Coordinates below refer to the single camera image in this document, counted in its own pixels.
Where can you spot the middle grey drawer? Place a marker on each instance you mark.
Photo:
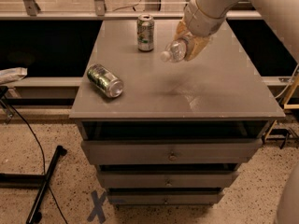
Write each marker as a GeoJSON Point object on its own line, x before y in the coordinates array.
{"type": "Point", "coordinates": [135, 180]}

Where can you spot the grey drawer cabinet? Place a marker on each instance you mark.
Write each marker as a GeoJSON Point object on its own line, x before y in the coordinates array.
{"type": "Point", "coordinates": [217, 96]}

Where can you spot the clear plastic water bottle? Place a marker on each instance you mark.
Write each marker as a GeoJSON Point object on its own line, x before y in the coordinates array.
{"type": "Point", "coordinates": [175, 51]}

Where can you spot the top grey drawer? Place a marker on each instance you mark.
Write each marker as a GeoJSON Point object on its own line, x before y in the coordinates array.
{"type": "Point", "coordinates": [169, 152]}

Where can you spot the upright 7up can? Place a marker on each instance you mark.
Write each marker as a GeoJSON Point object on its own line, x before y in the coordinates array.
{"type": "Point", "coordinates": [145, 32]}

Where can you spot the grey metal railing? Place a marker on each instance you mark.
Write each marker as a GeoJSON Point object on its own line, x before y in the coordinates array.
{"type": "Point", "coordinates": [89, 9]}

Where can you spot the silver foil bag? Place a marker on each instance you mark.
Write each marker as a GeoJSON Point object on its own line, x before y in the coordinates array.
{"type": "Point", "coordinates": [12, 74]}

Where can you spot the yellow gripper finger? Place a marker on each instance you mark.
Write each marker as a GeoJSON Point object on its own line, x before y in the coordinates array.
{"type": "Point", "coordinates": [182, 31]}
{"type": "Point", "coordinates": [195, 44]}

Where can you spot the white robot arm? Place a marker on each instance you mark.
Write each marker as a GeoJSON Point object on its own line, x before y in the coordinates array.
{"type": "Point", "coordinates": [203, 18]}

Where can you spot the green can lying sideways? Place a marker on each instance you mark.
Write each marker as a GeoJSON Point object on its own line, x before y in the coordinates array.
{"type": "Point", "coordinates": [105, 81]}

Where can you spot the bottom grey drawer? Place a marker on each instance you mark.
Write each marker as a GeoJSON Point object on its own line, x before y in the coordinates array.
{"type": "Point", "coordinates": [162, 198]}

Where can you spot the black metal stand base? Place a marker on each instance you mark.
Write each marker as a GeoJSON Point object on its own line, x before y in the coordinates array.
{"type": "Point", "coordinates": [39, 182]}

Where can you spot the grey drawer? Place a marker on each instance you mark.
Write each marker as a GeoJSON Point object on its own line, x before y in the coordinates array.
{"type": "Point", "coordinates": [169, 152]}
{"type": "Point", "coordinates": [162, 198]}
{"type": "Point", "coordinates": [135, 180]}

